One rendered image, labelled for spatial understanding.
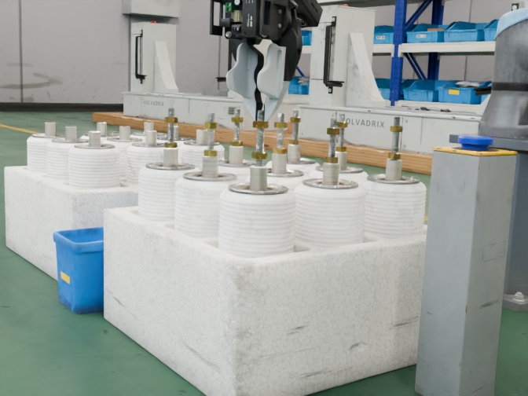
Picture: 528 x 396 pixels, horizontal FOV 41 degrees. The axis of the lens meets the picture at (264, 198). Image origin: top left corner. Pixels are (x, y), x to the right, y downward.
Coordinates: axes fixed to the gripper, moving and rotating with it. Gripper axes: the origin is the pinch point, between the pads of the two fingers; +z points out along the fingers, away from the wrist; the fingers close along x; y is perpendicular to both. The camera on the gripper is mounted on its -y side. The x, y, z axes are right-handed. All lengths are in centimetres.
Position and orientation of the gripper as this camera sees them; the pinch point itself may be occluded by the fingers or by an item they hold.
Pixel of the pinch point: (264, 110)
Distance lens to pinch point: 87.0
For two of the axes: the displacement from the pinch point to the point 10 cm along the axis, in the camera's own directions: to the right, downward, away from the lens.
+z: -0.3, 9.9, 1.7
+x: 8.6, 1.1, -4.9
